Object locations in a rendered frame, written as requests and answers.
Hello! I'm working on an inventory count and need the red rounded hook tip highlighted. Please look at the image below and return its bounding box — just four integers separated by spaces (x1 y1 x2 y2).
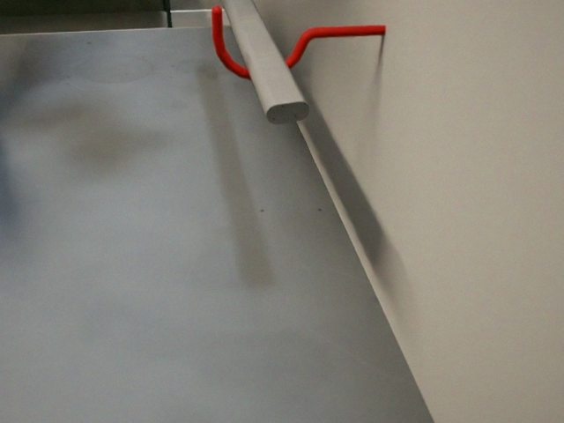
211 6 223 39

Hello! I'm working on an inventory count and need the beige wall panel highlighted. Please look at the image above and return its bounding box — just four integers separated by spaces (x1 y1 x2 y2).
253 0 564 423

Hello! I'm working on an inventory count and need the beige bar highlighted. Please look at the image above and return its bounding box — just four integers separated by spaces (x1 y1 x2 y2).
221 0 309 124

